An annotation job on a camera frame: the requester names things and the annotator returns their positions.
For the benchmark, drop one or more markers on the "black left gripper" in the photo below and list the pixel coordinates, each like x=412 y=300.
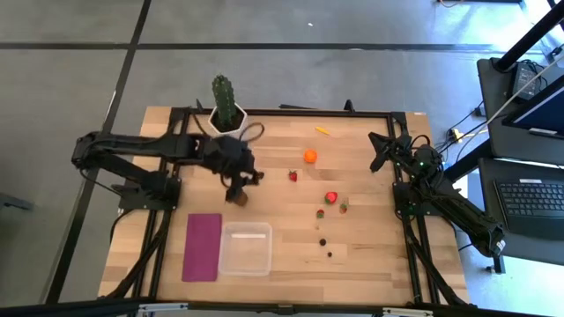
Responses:
x=224 y=154

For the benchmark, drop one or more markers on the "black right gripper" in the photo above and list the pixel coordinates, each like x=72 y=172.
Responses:
x=396 y=152

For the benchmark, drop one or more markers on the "small red toy strawberry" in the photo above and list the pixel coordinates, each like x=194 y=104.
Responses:
x=293 y=176

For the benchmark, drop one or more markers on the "small yellow toy banana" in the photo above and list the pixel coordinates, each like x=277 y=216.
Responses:
x=322 y=130

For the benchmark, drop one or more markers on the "large red toy strawberry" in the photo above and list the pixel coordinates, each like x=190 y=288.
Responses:
x=331 y=198

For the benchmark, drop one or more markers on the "yellowish red toy strawberry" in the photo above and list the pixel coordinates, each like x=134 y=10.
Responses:
x=343 y=208

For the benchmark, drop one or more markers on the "orange toy fruit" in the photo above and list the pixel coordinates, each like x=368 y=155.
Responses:
x=310 y=156

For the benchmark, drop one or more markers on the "black toy blackberry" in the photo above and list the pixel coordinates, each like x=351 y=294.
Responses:
x=322 y=241

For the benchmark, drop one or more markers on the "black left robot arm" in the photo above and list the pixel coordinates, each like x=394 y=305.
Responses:
x=132 y=143

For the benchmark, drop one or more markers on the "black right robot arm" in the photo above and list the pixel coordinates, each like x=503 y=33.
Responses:
x=462 y=211

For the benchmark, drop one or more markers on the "clear plastic tupperware container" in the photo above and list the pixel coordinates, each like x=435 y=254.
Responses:
x=244 y=255

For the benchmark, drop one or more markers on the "white hexagonal plant pot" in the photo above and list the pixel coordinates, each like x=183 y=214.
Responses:
x=212 y=123

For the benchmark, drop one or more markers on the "power strip with yellow plug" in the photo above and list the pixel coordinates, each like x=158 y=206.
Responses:
x=457 y=133

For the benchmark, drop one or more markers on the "green cactus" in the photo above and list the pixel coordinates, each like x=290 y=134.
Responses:
x=224 y=99

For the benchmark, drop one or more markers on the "laptop computer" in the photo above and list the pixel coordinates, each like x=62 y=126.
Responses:
x=487 y=185

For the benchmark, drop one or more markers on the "black desk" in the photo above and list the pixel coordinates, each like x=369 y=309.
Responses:
x=498 y=132

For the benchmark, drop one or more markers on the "black bar with silver brackets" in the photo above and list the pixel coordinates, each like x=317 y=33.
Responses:
x=282 y=309

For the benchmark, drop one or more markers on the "black laptop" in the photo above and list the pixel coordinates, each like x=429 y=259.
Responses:
x=529 y=200

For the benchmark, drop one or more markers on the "black power adapter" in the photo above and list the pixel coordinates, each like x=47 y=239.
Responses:
x=524 y=81

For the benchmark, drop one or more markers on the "computer monitor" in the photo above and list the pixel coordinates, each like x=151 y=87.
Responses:
x=542 y=110

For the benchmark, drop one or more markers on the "black diagonal pole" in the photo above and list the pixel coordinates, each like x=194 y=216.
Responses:
x=529 y=37

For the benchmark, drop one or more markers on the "dark grey floor object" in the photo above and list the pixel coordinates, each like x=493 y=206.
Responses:
x=13 y=201

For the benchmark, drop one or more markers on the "black aluminium table frame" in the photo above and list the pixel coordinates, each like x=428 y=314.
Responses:
x=308 y=112

